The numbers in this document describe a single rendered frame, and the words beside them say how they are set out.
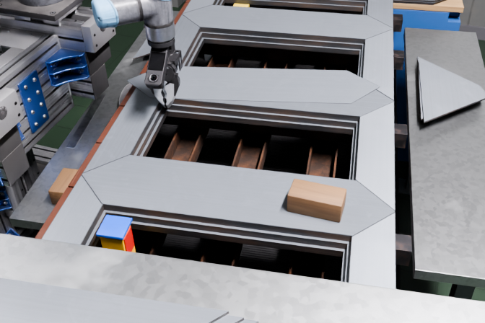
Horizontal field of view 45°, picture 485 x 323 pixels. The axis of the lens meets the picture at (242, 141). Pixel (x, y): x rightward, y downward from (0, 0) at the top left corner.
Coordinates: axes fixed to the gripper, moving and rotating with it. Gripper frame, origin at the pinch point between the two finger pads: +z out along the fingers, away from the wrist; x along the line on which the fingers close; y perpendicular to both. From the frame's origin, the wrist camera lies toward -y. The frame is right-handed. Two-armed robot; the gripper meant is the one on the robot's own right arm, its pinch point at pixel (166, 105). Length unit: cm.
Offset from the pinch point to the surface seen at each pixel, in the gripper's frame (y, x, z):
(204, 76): 18.2, -6.4, 0.8
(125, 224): -46.6, -5.3, -1.1
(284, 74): 22.9, -30.1, 0.8
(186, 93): 8.0, -3.6, 0.8
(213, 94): 9.0, -11.5, 0.8
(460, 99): 30, -83, 9
